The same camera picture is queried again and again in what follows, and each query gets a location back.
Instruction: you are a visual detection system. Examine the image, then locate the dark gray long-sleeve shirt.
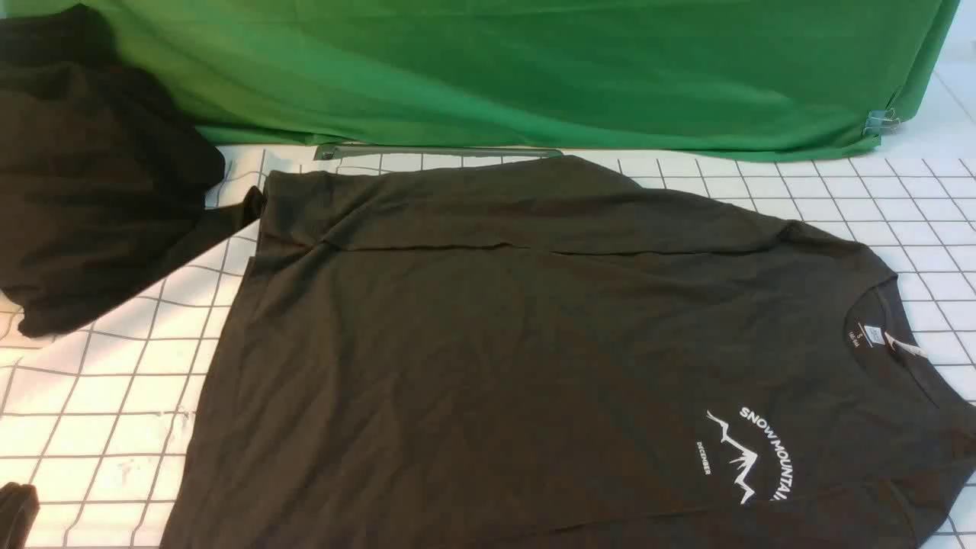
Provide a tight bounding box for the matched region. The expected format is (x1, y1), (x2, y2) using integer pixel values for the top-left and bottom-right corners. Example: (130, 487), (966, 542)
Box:
(160, 156), (974, 548)

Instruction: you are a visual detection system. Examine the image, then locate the green backdrop cloth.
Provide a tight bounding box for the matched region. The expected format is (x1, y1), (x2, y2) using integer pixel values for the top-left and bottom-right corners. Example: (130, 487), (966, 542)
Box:
(0, 0), (963, 162)

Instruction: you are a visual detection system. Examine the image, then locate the pile of black clothes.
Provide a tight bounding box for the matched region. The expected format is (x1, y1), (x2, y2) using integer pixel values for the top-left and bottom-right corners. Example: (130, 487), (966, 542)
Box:
(1, 5), (265, 339)

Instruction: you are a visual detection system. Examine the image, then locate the white grid table mat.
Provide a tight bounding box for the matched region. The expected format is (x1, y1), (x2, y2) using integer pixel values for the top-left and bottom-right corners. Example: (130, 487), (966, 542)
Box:
(0, 145), (976, 549)

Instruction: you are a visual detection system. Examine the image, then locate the silver binder clip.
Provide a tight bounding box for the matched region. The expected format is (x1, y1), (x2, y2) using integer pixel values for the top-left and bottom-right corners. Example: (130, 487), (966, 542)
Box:
(863, 108), (901, 136)

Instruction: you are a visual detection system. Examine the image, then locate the black object at corner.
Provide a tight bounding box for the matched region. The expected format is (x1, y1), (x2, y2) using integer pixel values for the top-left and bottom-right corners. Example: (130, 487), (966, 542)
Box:
(0, 482), (40, 549)

